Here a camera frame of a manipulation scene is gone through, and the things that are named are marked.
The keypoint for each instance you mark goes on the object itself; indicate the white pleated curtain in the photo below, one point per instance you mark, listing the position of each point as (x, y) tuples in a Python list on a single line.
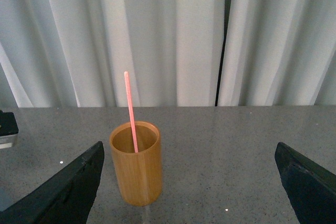
[(177, 52)]

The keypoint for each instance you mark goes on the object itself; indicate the pink chopstick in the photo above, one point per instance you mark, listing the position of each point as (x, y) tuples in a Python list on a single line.
[(130, 108)]

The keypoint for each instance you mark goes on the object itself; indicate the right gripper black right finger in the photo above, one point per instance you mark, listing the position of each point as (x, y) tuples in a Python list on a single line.
[(309, 186)]

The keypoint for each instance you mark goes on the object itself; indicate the black and silver device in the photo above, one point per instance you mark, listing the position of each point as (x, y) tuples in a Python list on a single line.
[(9, 130)]

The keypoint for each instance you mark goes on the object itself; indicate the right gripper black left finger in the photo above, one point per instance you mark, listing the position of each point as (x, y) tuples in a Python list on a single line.
[(67, 197)]

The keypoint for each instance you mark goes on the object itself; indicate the bamboo cylindrical chopstick holder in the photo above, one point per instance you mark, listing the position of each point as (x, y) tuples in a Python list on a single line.
[(139, 175)]

